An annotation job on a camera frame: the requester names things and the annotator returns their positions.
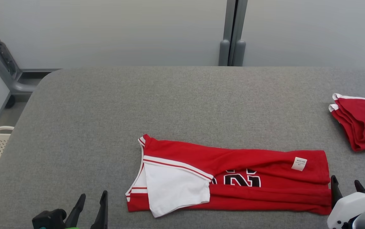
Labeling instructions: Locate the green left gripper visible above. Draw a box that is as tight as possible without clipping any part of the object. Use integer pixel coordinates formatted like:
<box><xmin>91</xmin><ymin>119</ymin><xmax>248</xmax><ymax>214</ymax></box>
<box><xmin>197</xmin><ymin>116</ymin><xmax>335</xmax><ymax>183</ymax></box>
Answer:
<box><xmin>62</xmin><ymin>190</ymin><xmax>109</xmax><ymax>229</ymax></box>

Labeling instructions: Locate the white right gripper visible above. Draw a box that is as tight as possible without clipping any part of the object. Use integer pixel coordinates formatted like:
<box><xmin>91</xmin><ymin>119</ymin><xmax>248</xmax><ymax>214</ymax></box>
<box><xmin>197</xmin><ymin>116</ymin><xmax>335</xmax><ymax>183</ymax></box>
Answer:
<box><xmin>327</xmin><ymin>175</ymin><xmax>365</xmax><ymax>229</ymax></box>

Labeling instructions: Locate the red basketball jersey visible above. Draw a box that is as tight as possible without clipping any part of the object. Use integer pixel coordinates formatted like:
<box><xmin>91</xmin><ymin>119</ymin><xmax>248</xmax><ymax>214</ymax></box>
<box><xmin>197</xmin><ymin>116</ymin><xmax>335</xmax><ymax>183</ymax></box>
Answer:
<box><xmin>125</xmin><ymin>134</ymin><xmax>333</xmax><ymax>218</ymax></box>

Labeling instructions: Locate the grey metal frame leg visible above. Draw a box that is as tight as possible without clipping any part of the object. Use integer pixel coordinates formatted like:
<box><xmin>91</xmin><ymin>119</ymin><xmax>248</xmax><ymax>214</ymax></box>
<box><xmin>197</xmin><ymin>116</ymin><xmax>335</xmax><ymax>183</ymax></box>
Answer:
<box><xmin>0</xmin><ymin>3</ymin><xmax>62</xmax><ymax>108</ymax></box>

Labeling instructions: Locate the grey partition post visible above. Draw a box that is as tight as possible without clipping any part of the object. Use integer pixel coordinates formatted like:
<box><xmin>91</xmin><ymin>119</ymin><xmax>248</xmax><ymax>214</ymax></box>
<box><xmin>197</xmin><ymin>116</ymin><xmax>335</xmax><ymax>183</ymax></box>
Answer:
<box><xmin>218</xmin><ymin>0</ymin><xmax>248</xmax><ymax>66</ymax></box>

